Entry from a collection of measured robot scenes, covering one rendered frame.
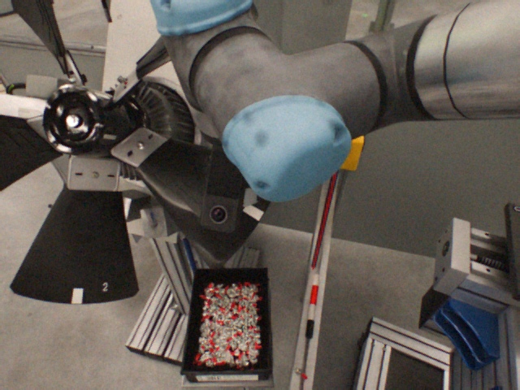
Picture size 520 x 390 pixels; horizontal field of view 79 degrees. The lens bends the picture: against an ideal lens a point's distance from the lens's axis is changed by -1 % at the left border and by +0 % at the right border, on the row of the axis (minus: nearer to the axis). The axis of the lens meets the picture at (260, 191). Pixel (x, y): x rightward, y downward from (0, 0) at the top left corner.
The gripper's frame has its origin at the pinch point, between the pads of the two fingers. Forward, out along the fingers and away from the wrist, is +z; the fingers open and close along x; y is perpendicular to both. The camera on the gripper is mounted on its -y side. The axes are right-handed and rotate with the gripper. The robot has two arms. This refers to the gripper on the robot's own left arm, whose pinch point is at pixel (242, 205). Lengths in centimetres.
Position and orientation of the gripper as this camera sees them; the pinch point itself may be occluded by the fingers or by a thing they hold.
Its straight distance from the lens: 52.9
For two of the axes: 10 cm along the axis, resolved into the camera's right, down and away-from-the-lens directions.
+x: -9.7, -1.8, 1.6
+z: 0.6, 4.5, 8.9
